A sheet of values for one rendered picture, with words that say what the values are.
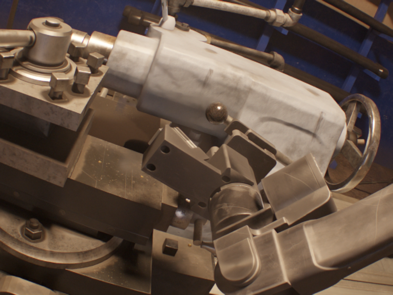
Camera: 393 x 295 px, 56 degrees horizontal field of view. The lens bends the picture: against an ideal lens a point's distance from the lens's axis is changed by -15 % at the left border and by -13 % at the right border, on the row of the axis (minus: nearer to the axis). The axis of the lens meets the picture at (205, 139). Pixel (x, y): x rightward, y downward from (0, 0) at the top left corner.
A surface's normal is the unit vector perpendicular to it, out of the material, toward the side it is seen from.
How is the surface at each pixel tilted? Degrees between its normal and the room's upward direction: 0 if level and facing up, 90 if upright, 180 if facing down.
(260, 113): 78
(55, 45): 90
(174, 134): 16
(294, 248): 53
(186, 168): 90
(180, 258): 0
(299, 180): 59
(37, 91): 0
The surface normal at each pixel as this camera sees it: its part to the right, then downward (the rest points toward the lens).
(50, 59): 0.56, 0.55
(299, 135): 0.14, 0.24
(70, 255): 0.58, -0.11
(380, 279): 0.37, -0.83
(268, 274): -0.46, -0.59
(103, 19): 0.06, 0.46
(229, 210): -0.45, -0.78
